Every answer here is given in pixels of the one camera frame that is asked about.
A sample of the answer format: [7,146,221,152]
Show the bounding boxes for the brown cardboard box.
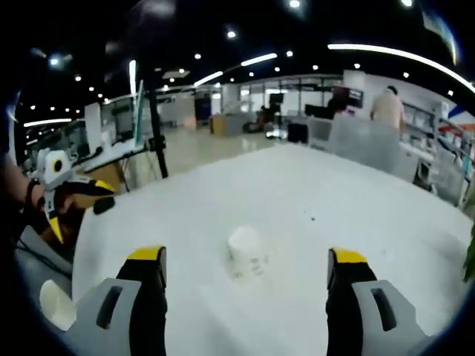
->
[209,113,246,135]

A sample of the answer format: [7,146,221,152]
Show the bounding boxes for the white table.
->
[72,143,474,356]

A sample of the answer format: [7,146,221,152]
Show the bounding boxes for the dark wall display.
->
[332,87,364,108]

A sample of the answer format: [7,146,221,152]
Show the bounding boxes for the curved ceiling light strip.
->
[327,43,475,93]

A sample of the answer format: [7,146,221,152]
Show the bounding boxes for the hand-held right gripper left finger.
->
[72,244,168,356]

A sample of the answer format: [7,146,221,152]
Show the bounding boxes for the white paper cup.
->
[226,225,271,281]
[39,278,79,332]

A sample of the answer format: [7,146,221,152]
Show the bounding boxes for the black tripod stand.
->
[146,66,170,179]

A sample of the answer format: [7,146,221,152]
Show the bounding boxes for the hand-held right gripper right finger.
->
[325,247,433,356]

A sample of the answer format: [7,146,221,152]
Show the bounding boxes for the person's left hand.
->
[26,179,82,217]

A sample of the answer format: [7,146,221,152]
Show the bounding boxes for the storage shelf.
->
[400,99,475,208]

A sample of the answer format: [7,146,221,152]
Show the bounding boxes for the wooden side desk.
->
[79,144,149,194]

